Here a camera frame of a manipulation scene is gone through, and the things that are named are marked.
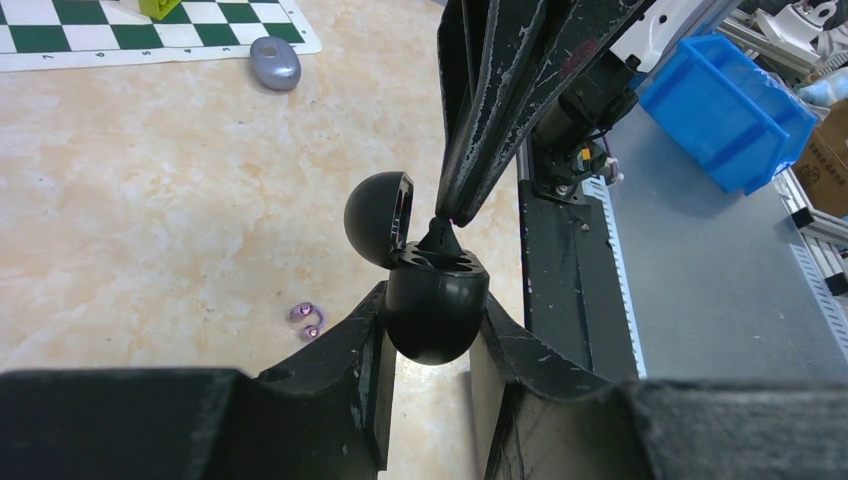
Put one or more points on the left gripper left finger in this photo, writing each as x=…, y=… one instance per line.
x=322, y=413

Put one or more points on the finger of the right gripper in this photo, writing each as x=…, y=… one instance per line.
x=484, y=54
x=576, y=34

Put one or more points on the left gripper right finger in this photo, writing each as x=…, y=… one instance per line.
x=539, y=415

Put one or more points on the black earbud charging case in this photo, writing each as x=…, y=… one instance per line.
x=434, y=304

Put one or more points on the grey purple charging case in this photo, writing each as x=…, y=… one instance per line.
x=275, y=64

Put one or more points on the purple earbud lower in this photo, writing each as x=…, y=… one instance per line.
x=310, y=317

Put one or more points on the blue plastic bin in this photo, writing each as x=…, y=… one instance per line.
x=739, y=124

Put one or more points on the cardboard box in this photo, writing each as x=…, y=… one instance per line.
x=822, y=168

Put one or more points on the yellow green block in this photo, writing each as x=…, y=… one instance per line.
x=157, y=9

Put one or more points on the green white chessboard mat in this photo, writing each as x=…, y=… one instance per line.
x=45, y=35

